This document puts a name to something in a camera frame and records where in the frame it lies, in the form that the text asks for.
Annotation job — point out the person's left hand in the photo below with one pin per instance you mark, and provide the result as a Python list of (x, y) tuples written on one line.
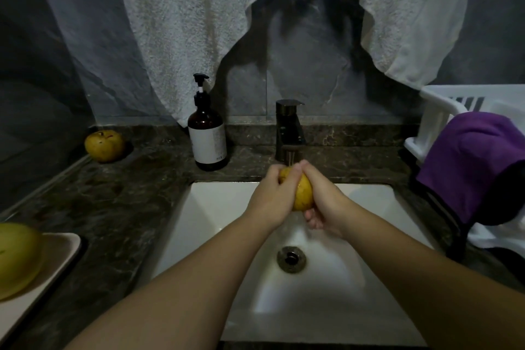
[(269, 196)]

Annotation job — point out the person's right hand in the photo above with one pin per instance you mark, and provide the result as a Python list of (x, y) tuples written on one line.
[(332, 202)]

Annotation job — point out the black faucet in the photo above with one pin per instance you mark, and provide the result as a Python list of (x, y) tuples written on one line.
[(289, 124)]

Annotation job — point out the dark soap pump bottle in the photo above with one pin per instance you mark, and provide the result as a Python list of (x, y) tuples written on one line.
[(207, 134)]

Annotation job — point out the purple cloth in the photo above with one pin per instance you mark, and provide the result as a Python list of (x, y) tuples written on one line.
[(467, 161)]

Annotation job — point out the group of yellow apples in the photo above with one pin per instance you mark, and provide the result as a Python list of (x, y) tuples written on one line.
[(104, 146)]

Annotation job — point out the beige plastic tray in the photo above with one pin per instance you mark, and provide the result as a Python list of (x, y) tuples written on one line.
[(57, 263)]

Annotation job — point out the person's left forearm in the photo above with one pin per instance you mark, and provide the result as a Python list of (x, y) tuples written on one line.
[(164, 300)]

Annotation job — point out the person's right forearm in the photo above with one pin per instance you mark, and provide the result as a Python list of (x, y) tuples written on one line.
[(443, 284)]

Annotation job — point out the metal sink drain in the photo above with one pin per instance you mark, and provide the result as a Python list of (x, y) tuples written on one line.
[(291, 259)]

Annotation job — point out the white sink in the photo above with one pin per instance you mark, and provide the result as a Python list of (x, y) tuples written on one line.
[(361, 296)]

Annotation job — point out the white plastic basket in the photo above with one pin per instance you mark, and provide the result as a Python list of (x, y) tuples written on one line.
[(439, 112)]

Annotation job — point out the white hanging towel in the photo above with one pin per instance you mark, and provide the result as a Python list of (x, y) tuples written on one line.
[(172, 17)]

